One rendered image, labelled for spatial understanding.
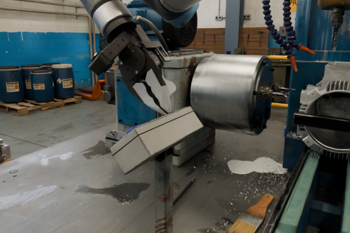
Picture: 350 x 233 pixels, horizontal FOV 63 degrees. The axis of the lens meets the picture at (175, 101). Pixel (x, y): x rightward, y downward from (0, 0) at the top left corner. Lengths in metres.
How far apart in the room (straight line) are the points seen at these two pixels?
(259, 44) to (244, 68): 5.01
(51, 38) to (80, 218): 6.31
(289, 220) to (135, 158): 0.28
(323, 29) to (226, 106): 0.46
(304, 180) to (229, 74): 0.35
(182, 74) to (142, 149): 0.49
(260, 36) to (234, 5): 0.78
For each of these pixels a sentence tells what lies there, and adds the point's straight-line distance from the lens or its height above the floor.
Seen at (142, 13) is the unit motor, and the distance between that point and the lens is 1.03.
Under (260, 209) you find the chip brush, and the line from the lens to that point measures 0.77.
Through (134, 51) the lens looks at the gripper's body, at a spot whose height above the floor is 1.19.
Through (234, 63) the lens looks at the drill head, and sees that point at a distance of 0.86.
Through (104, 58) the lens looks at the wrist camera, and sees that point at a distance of 0.51.
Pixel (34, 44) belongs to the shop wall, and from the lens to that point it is 6.69.
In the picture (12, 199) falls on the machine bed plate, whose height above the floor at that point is 0.80.
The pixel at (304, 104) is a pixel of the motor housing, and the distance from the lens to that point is 0.80.
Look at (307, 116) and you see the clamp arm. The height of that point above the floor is 1.03.
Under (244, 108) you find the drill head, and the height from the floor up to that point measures 1.02.
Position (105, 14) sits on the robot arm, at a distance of 0.61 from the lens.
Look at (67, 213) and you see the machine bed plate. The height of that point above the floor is 0.80.
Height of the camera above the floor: 1.22
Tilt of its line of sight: 13 degrees down
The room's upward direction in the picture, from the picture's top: straight up
